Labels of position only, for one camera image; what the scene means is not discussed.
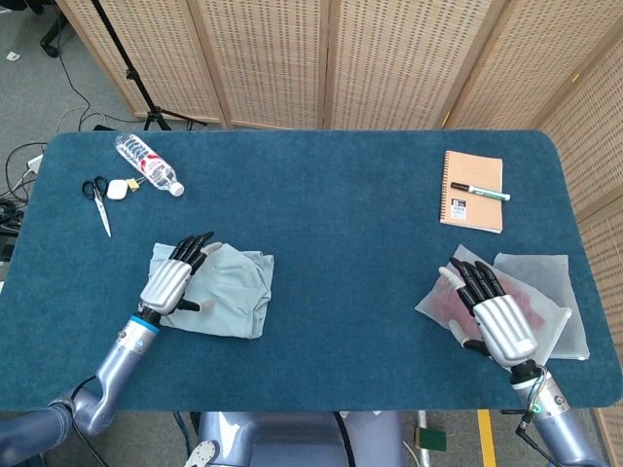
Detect clear plastic water bottle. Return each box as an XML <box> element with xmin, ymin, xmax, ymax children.
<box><xmin>114</xmin><ymin>133</ymin><xmax>186</xmax><ymax>198</ymax></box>

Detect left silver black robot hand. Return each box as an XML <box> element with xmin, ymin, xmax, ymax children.
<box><xmin>138</xmin><ymin>231</ymin><xmax>224</xmax><ymax>316</ymax></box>

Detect black floor cable bundle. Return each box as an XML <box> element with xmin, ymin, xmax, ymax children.
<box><xmin>0</xmin><ymin>143</ymin><xmax>48</xmax><ymax>234</ymax></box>

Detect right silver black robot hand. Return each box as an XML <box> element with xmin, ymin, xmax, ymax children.
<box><xmin>437</xmin><ymin>257</ymin><xmax>539</xmax><ymax>369</ymax></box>

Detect brown spiral notebook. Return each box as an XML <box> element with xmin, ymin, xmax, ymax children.
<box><xmin>439</xmin><ymin>150</ymin><xmax>505</xmax><ymax>234</ymax></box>

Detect grey-green cloth garment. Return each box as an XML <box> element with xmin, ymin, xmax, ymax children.
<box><xmin>149</xmin><ymin>241</ymin><xmax>275</xmax><ymax>341</ymax></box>

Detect blue carpet table cover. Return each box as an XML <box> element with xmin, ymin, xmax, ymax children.
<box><xmin>0</xmin><ymin>128</ymin><xmax>623</xmax><ymax>413</ymax></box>

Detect green white marker pen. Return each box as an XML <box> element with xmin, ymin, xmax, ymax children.
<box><xmin>450</xmin><ymin>181</ymin><xmax>512</xmax><ymax>202</ymax></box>

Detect wicker folding screen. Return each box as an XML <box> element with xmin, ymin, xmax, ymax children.
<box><xmin>55</xmin><ymin>0</ymin><xmax>623</xmax><ymax>467</ymax></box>

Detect black office chair base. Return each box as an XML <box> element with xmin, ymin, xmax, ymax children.
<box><xmin>41</xmin><ymin>0</ymin><xmax>67</xmax><ymax>59</ymax></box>

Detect blue-grey robot torso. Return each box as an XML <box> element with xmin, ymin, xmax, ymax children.
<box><xmin>184</xmin><ymin>411</ymin><xmax>405</xmax><ymax>467</ymax></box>

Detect green box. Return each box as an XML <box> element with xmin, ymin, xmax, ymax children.
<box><xmin>418</xmin><ymin>427</ymin><xmax>448</xmax><ymax>452</ymax></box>

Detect black-handled scissors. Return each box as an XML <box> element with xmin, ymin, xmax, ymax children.
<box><xmin>81</xmin><ymin>175</ymin><xmax>113</xmax><ymax>238</ymax></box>

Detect translucent bag with red contents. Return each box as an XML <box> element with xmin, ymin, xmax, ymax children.
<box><xmin>414</xmin><ymin>243</ymin><xmax>573</xmax><ymax>361</ymax></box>

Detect black tripod stand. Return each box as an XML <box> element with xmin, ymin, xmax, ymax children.
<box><xmin>92</xmin><ymin>0</ymin><xmax>208</xmax><ymax>131</ymax></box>

